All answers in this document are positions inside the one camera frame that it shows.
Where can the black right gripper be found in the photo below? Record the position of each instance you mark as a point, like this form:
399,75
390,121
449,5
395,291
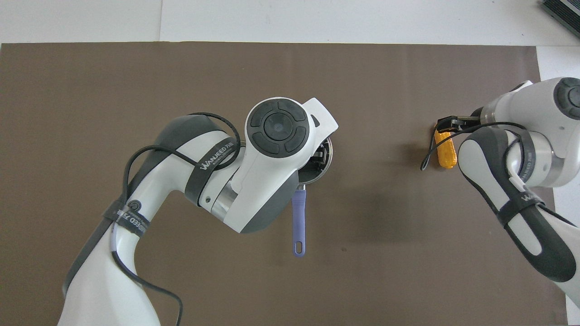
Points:
471,121

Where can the glass lid with purple knob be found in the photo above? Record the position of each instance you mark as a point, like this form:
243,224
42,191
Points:
327,167

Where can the yellow toy corn cob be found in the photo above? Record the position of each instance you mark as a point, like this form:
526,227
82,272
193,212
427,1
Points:
446,154

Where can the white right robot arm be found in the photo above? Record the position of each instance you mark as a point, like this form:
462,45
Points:
534,213

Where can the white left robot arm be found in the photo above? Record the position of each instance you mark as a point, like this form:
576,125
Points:
263,181

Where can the brown table mat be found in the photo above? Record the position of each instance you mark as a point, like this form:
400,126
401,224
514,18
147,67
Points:
385,90

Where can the black ribbed device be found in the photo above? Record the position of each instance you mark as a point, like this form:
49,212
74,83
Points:
564,11

